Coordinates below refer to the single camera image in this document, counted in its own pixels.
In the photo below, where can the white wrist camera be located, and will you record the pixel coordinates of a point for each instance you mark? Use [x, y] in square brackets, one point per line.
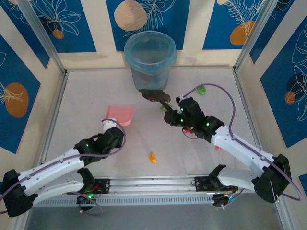
[109, 123]
[182, 97]

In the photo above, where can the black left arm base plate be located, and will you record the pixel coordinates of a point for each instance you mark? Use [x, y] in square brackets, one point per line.
[103, 185]

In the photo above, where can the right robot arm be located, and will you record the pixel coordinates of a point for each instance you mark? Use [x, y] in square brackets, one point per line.
[239, 148]

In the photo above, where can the bin with blue liner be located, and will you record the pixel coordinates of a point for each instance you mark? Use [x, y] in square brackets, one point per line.
[149, 60]

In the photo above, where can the aluminium mounting rail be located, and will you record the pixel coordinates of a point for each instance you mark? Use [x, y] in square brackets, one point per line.
[153, 182]

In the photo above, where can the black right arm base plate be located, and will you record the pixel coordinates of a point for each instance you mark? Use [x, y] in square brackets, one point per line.
[202, 183]

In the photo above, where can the orange paper scrap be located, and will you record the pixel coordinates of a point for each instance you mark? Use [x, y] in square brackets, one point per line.
[152, 157]

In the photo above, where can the black hand brush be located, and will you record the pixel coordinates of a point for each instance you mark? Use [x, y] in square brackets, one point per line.
[154, 94]

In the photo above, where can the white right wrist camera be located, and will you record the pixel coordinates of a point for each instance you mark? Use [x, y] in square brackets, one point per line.
[182, 97]

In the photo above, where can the pink dustpan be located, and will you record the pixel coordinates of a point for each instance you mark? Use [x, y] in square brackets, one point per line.
[120, 113]

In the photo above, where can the aluminium frame post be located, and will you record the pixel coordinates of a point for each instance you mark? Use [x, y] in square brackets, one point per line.
[256, 36]
[43, 38]

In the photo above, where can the green paper scrap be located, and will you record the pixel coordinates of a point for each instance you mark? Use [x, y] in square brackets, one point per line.
[162, 109]
[201, 90]

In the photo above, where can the pink paper scrap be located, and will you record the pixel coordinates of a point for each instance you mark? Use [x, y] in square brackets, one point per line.
[217, 148]

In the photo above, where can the aluminium table side rail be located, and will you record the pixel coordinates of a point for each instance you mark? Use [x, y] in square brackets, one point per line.
[58, 95]
[244, 95]

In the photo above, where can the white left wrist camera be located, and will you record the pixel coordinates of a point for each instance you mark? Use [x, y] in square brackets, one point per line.
[109, 123]

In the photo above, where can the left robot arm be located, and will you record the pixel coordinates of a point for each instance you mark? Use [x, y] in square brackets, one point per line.
[52, 165]

